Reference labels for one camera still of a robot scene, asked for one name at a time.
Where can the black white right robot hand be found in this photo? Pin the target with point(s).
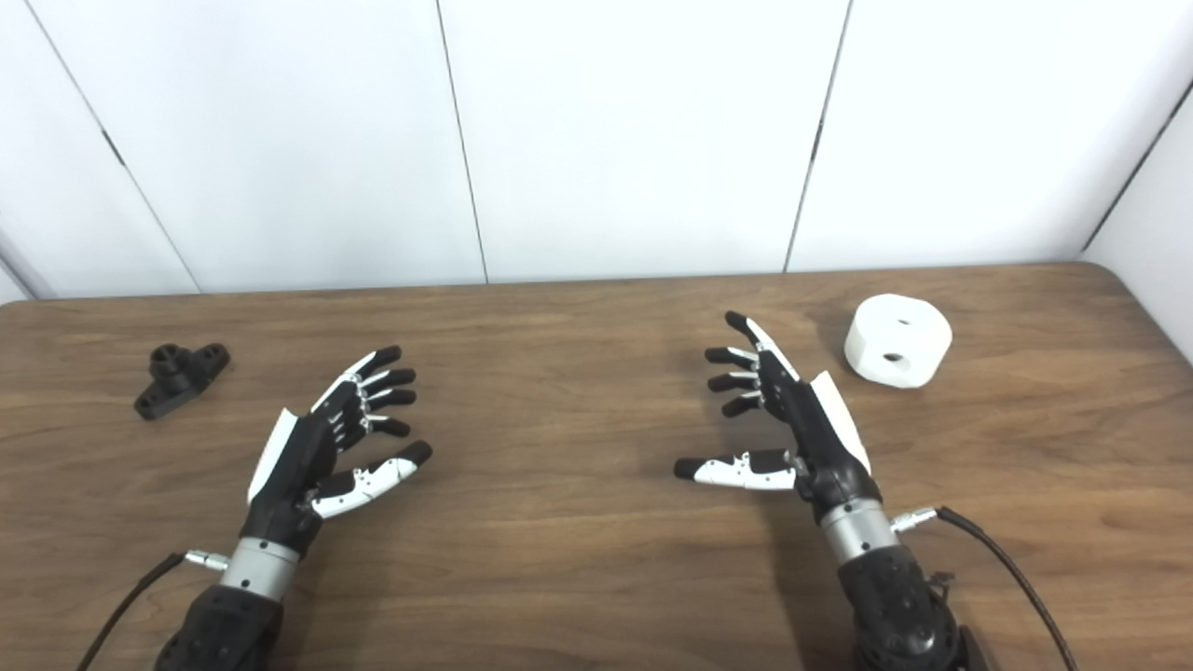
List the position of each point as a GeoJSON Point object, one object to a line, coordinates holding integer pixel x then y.
{"type": "Point", "coordinates": [825, 447]}

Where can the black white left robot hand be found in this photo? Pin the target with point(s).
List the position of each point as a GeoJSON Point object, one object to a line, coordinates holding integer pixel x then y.
{"type": "Point", "coordinates": [298, 466]}

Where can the round white plastic piece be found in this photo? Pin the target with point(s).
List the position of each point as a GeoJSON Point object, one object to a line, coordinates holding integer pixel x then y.
{"type": "Point", "coordinates": [923, 349]}

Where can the black plastic holder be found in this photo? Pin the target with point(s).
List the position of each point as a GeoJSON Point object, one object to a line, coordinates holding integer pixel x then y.
{"type": "Point", "coordinates": [177, 373]}

